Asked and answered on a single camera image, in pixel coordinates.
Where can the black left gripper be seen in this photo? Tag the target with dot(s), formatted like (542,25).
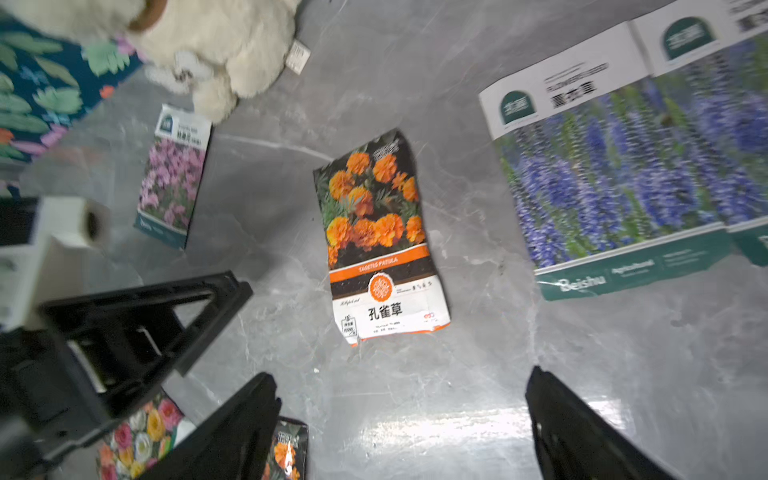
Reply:
(107,355)

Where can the mixed flowers seed packet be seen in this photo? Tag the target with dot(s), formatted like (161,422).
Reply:
(143,439)

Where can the lavender seed packet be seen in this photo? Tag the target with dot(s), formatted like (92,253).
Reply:
(708,61)
(613,188)

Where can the marigold seed packet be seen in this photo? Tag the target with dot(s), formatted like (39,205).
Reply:
(383,280)
(288,454)

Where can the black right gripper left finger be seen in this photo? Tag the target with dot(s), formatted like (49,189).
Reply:
(232,443)

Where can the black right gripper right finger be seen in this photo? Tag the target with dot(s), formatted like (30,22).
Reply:
(572,441)

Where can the white plush dog toy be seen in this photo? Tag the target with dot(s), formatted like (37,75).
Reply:
(219,51)

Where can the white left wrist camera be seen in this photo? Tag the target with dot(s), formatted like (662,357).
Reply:
(44,241)

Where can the pink cosmos seed packet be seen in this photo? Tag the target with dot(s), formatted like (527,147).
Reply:
(172,176)

